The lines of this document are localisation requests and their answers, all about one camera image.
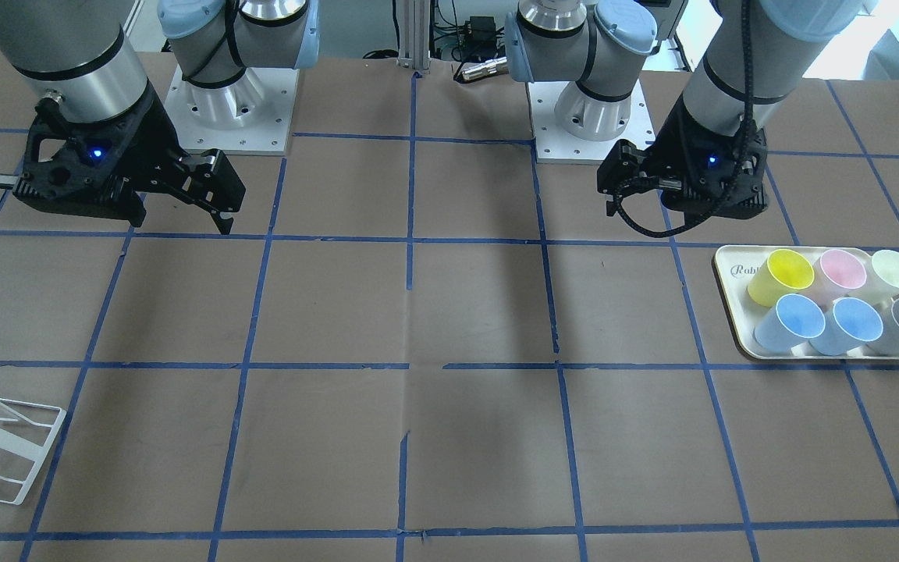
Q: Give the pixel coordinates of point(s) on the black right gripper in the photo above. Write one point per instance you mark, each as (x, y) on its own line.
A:
(150, 134)

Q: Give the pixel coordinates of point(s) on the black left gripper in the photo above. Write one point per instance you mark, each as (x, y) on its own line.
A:
(666, 146)

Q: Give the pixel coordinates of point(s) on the light blue cup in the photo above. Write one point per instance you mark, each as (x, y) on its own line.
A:
(849, 324)
(793, 320)

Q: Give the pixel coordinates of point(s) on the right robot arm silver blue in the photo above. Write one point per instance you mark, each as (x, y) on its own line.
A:
(73, 49)

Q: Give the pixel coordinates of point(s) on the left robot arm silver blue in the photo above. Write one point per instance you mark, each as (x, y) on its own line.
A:
(758, 56)

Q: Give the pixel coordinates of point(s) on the yellow cup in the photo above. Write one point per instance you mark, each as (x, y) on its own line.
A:
(785, 271)

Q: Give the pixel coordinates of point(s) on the pink cup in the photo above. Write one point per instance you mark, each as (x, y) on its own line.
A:
(837, 272)

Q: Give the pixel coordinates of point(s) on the cream white cup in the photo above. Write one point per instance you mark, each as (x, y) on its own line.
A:
(883, 276)

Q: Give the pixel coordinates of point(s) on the cream plastic tray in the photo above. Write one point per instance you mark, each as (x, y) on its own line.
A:
(734, 266)

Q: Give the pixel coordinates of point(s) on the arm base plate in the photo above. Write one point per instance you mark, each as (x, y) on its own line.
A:
(571, 128)
(250, 117)

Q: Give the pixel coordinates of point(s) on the aluminium frame post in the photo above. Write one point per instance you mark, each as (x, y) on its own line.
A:
(414, 26)

